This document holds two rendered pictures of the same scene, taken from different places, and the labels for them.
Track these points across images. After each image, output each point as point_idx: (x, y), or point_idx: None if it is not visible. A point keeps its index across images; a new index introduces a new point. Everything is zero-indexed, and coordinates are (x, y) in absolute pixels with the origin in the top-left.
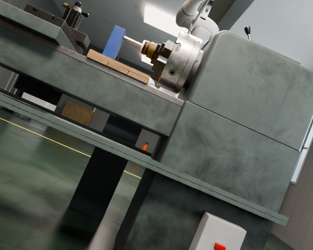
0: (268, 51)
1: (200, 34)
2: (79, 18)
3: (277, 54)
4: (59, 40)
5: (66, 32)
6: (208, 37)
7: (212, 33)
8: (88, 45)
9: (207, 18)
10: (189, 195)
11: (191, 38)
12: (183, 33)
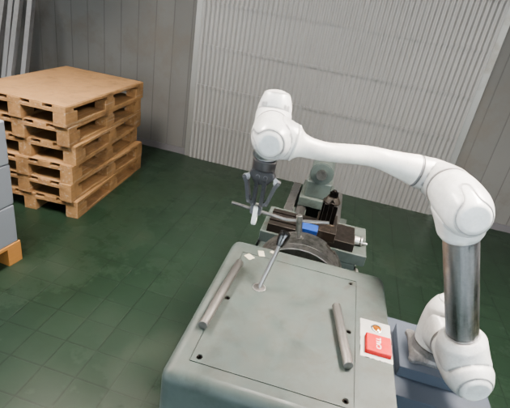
0: (211, 283)
1: (435, 223)
2: (328, 209)
3: (207, 293)
4: (266, 240)
5: (279, 231)
6: (446, 230)
7: (444, 220)
8: (333, 239)
9: (440, 184)
10: None
11: (266, 247)
12: (273, 238)
